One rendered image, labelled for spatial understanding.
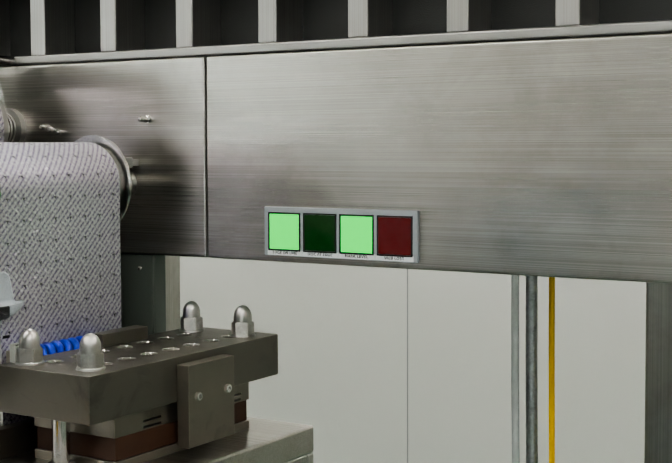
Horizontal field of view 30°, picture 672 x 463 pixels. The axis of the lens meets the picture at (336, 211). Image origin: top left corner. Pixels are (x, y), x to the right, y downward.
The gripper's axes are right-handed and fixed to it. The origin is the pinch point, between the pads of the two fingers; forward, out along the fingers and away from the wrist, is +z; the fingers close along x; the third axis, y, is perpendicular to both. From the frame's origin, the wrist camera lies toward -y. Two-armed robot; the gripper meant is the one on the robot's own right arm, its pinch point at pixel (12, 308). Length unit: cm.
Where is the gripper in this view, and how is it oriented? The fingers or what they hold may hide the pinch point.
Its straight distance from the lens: 173.0
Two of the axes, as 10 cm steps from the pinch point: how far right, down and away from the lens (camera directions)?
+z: 5.3, -0.5, 8.5
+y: 0.0, -10.0, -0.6
